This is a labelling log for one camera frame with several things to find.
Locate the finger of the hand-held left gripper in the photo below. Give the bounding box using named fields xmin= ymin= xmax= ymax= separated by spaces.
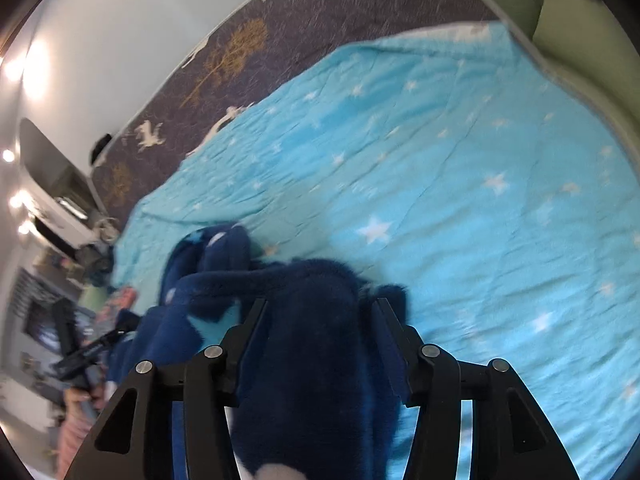
xmin=95 ymin=316 xmax=142 ymax=350
xmin=51 ymin=300 xmax=77 ymax=357

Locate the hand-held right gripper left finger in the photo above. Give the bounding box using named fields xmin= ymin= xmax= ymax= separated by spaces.
xmin=65 ymin=297 xmax=269 ymax=480

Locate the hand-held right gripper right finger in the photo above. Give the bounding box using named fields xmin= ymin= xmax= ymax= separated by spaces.
xmin=372 ymin=297 xmax=582 ymax=480

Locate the blue fleece pajama jacket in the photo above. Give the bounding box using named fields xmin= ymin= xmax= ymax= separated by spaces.
xmin=97 ymin=224 xmax=410 ymax=480

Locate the person's left forearm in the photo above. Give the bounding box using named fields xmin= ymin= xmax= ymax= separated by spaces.
xmin=54 ymin=407 xmax=103 ymax=480

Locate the person's left hand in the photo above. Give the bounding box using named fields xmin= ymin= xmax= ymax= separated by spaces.
xmin=61 ymin=388 xmax=95 ymax=413

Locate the floral and pink folded cloth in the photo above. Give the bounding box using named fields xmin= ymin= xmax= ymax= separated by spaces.
xmin=97 ymin=287 xmax=138 ymax=326

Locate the light blue star blanket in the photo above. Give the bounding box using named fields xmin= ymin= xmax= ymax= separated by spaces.
xmin=109 ymin=22 xmax=640 ymax=480

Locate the deer print mattress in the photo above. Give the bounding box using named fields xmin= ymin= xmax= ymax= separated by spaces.
xmin=90 ymin=0 xmax=621 ymax=211

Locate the green pillow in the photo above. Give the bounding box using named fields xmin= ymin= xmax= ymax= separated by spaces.
xmin=532 ymin=0 xmax=640 ymax=91

